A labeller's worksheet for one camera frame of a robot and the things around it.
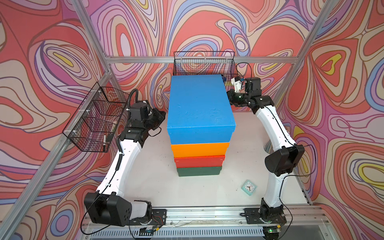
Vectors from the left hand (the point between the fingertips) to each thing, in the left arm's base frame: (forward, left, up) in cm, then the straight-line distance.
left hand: (168, 111), depth 74 cm
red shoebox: (-20, -16, -16) cm, 30 cm away
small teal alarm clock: (-27, -43, -32) cm, 60 cm away
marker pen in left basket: (-14, +30, -7) cm, 34 cm away
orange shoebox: (-19, -7, -6) cm, 21 cm away
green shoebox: (-20, -16, -25) cm, 36 cm away
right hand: (+9, -26, 0) cm, 28 cm away
